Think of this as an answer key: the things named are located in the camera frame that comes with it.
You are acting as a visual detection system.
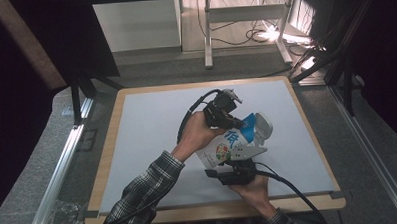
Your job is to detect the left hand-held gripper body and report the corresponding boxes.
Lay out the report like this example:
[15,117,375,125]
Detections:
[202,87,245,130]

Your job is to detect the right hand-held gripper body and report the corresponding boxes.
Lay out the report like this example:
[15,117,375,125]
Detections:
[203,144,270,188]

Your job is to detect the white round object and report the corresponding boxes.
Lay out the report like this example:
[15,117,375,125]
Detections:
[248,111,275,149]

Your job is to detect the white packet with blue top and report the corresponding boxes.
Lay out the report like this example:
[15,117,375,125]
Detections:
[194,112,258,170]

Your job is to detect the person's right hand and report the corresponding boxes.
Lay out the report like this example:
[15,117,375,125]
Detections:
[228,173,278,221]

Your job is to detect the person's left hand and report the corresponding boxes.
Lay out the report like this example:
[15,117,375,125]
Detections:
[169,110,227,164]

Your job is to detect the white table mat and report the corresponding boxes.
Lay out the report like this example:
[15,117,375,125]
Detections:
[95,78,337,215]

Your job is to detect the white power strip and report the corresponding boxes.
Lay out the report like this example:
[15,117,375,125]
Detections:
[263,23,314,48]

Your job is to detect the white cabinet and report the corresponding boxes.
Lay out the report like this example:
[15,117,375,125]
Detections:
[92,0,182,54]

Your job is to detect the black metal stand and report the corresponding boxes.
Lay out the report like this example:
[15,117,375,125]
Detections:
[286,0,386,121]
[68,72,127,126]

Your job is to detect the clear plastic bag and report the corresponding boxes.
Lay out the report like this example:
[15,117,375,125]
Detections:
[41,198,88,224]

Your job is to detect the brown wooden beam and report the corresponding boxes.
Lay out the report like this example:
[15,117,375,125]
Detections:
[0,0,69,94]

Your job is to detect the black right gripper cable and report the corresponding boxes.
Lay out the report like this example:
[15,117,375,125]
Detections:
[253,159,328,224]

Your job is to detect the black floor cables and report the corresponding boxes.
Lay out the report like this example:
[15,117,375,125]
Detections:
[196,0,273,49]

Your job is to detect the white metal desk frame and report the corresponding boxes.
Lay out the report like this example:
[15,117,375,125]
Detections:
[202,0,295,70]

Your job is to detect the aluminium rail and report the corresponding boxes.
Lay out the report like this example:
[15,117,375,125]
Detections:
[20,96,99,224]
[328,82,397,224]

